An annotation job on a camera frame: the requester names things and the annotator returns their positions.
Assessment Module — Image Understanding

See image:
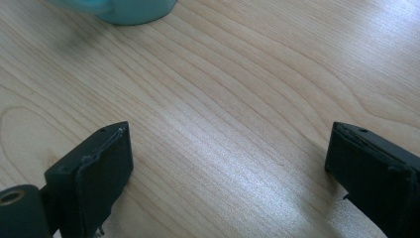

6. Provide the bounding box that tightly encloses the teal cup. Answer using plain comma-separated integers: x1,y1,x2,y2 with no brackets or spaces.
46,0,179,27

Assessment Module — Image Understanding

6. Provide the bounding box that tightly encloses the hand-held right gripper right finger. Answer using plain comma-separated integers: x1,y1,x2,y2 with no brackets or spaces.
324,121,420,238

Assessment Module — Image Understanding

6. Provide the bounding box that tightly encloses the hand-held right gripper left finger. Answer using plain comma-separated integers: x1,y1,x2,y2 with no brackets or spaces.
44,120,135,238

